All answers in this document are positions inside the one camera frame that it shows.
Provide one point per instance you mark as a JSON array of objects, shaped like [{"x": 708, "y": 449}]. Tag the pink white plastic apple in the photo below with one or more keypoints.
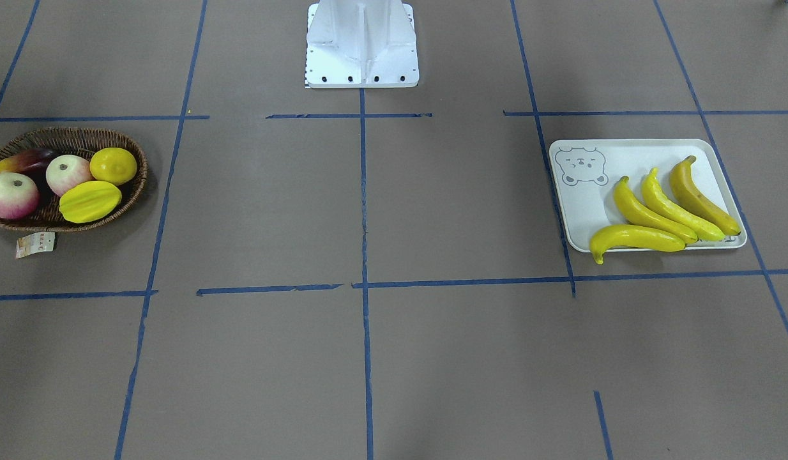
[{"x": 19, "y": 196}]

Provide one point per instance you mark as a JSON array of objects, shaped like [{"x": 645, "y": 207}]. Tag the brown wicker basket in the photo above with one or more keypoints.
[{"x": 84, "y": 142}]

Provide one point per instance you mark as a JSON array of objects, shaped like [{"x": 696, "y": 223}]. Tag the yellow plastic lemon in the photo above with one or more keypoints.
[{"x": 115, "y": 165}]

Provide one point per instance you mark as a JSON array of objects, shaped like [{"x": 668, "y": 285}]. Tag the dark red plastic fruit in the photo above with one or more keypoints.
[{"x": 33, "y": 163}]

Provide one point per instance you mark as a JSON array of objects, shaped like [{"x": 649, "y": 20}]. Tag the paper basket tag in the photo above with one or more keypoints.
[{"x": 36, "y": 243}]

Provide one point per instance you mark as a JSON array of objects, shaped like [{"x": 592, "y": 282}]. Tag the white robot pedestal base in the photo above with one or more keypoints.
[{"x": 361, "y": 44}]

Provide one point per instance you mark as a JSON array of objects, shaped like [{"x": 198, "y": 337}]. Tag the white bear print tray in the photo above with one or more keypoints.
[{"x": 586, "y": 172}]

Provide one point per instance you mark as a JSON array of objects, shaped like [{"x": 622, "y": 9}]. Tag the yellow plastic banana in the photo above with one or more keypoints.
[
  {"x": 632, "y": 236},
  {"x": 692, "y": 199},
  {"x": 658, "y": 201},
  {"x": 637, "y": 213}
]

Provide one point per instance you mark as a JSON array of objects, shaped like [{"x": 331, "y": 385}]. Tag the yellow plastic starfruit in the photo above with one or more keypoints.
[{"x": 89, "y": 201}]

